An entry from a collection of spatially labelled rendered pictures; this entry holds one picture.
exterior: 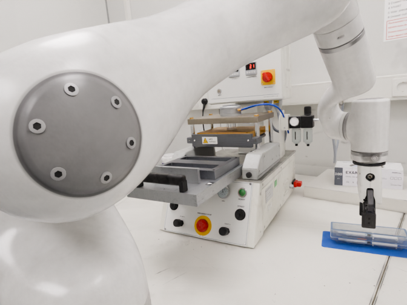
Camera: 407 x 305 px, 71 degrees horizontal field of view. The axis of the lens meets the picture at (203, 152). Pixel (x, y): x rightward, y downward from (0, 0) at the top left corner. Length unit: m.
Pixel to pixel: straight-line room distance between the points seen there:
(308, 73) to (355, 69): 0.84
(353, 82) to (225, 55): 0.42
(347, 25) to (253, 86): 0.59
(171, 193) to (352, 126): 0.49
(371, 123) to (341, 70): 0.18
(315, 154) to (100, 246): 1.35
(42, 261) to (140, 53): 0.18
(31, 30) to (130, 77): 2.17
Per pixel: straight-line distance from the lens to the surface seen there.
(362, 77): 0.70
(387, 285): 0.79
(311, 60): 1.51
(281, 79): 1.13
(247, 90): 1.17
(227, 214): 0.89
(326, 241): 0.92
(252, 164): 0.87
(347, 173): 1.25
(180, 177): 0.66
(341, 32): 0.64
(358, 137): 0.81
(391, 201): 1.17
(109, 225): 0.31
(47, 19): 2.42
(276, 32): 0.40
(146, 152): 0.20
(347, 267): 0.83
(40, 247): 0.29
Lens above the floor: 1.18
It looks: 11 degrees down
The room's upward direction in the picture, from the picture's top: 5 degrees counter-clockwise
